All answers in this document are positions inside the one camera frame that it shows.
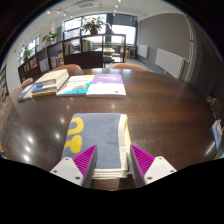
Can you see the purple and white book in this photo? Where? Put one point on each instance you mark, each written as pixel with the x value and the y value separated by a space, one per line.
pixel 106 86

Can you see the ceiling air conditioner unit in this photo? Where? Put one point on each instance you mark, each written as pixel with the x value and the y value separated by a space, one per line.
pixel 86 4

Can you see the illustrated cyan book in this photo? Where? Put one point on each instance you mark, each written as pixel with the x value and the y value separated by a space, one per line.
pixel 75 86

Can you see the blue and red book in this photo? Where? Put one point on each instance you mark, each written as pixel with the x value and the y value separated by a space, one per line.
pixel 216 133

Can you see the large potted plant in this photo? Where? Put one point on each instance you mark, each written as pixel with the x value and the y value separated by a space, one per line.
pixel 93 25

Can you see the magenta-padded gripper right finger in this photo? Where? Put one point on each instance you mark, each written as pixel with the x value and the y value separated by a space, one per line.
pixel 159 168

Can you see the small potted plant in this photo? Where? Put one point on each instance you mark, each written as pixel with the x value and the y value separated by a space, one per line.
pixel 26 53

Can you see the dark low shelf unit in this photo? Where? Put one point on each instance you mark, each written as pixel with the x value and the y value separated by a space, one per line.
pixel 83 60

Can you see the small white radiator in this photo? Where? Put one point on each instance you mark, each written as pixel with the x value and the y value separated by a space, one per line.
pixel 142 51

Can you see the large white radiator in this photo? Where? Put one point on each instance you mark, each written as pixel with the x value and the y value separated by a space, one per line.
pixel 168 62

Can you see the stack of white books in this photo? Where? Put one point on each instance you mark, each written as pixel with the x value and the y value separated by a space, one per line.
pixel 50 80

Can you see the tall wall bookshelf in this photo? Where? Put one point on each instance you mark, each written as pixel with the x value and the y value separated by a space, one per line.
pixel 3 83

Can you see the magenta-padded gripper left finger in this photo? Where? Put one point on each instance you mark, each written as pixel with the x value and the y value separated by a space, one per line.
pixel 68 170

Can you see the ceiling spot lights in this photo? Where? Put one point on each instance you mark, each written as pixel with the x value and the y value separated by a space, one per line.
pixel 116 5

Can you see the grey towel with yellow print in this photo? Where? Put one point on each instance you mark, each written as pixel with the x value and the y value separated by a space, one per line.
pixel 100 136

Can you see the medium potted plant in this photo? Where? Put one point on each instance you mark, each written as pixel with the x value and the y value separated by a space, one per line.
pixel 50 36

